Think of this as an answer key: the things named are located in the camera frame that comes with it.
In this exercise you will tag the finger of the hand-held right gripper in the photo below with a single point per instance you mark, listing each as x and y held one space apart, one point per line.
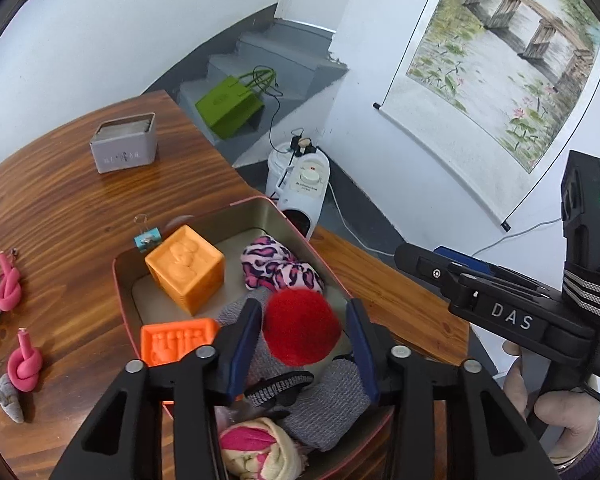
467 259
420 265

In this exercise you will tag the white electric heater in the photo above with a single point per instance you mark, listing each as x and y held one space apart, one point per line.
307 185

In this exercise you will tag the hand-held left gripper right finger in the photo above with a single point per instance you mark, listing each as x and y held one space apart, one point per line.
362 355

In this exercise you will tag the ribbed grey black sock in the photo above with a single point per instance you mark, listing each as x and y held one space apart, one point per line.
330 410

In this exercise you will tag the large orange toy cube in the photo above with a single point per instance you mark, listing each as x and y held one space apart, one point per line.
185 270

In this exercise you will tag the teal binder clip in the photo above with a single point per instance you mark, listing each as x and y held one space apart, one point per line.
147 241

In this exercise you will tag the yellow pink sock roll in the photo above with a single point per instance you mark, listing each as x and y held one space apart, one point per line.
265 452

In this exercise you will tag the grey staircase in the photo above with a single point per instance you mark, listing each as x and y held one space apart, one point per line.
260 47

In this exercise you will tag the hanging scroll painting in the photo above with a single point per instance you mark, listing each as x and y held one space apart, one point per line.
505 60

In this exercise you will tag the pink leopard print sock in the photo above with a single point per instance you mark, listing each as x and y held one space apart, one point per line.
275 265

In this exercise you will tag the white plastic bucket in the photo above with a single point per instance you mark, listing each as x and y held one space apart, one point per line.
279 165

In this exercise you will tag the light grey sock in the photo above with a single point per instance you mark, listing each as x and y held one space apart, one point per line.
228 316

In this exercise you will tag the grey tin box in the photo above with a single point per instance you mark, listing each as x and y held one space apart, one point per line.
122 152

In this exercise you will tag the person's right hand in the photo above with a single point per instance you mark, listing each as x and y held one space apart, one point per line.
570 420

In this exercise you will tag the pink tin container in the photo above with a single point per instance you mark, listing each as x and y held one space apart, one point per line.
142 287

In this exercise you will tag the green felt bag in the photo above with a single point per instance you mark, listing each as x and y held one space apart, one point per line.
227 105

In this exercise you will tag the red pompom ball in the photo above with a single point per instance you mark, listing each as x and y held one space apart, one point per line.
300 325

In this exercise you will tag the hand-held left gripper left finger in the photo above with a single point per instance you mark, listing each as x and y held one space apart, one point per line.
245 340

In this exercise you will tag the small red-orange toy block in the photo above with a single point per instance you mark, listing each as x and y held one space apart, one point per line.
175 342

